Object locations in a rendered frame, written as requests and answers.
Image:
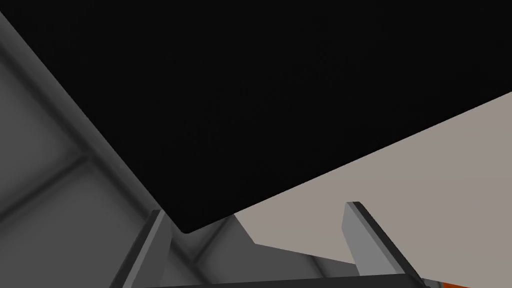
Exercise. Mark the black table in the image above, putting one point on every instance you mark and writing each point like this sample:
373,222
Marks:
248,104

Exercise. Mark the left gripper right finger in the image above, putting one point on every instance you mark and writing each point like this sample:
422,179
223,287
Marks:
370,248

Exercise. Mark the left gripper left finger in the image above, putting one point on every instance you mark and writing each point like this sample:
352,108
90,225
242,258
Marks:
150,252

